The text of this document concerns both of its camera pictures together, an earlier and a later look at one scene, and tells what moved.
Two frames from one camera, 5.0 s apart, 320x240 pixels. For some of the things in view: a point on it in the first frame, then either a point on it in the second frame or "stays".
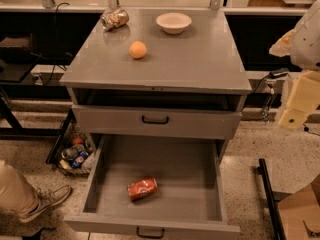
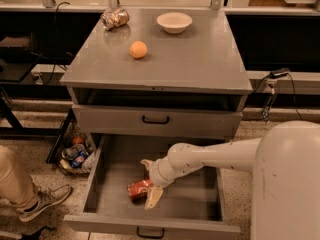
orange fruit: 137,49 stays
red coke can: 142,188 stays
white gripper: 307,44 to 156,174
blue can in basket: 79,159 stays
